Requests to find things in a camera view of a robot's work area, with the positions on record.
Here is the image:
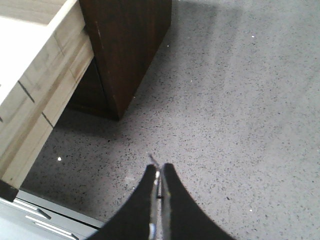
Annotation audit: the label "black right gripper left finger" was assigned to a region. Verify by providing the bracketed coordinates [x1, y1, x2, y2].
[88, 164, 157, 240]

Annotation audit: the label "grey cabinet drawer front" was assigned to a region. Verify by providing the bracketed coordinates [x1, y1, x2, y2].
[0, 190, 105, 240]

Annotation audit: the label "dark wooden drawer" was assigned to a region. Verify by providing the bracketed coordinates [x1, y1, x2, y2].
[0, 0, 94, 202]

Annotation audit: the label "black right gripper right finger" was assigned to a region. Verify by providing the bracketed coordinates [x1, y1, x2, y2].
[162, 163, 233, 240]

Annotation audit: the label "grey orange scissors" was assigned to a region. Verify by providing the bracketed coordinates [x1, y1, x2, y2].
[148, 153, 172, 240]

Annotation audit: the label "dark wooden drawer cabinet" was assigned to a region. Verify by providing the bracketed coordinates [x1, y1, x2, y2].
[68, 0, 172, 120]

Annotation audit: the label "silver drawer handle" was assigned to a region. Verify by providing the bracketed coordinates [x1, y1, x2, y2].
[25, 215, 79, 240]
[12, 199, 52, 220]

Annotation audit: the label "silver lower drawer handle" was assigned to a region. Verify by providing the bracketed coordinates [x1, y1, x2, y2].
[25, 215, 79, 240]

